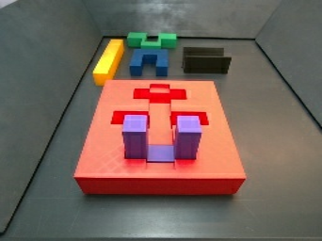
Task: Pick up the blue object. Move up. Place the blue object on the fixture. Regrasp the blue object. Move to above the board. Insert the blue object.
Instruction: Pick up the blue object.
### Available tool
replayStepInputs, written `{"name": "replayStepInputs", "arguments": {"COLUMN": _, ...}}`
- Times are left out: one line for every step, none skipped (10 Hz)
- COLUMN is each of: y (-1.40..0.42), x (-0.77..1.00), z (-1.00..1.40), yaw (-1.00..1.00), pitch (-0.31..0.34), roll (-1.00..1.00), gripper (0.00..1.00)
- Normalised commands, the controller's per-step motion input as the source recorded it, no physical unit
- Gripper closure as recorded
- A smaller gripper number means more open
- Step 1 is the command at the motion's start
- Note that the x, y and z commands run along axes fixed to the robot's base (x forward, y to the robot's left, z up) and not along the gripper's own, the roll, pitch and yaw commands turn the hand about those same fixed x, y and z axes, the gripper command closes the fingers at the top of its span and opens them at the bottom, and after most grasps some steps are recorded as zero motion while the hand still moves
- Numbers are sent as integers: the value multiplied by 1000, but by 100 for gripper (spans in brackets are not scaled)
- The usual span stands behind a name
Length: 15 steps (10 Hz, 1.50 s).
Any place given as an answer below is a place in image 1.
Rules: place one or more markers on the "blue U-shaped block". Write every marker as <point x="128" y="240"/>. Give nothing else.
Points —
<point x="155" y="57"/>

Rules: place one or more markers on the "red puzzle base board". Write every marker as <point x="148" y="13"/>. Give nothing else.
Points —
<point x="104" y="172"/>

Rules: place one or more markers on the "black L-shaped fixture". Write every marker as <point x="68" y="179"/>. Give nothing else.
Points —
<point x="204" y="60"/>

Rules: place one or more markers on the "purple U-shaped block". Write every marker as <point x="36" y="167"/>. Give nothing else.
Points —
<point x="187" y="138"/>

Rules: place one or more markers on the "yellow long bar block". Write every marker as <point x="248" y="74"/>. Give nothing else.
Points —
<point x="106" y="64"/>

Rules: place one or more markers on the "green stepped block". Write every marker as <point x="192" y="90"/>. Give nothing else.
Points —
<point x="138" y="40"/>

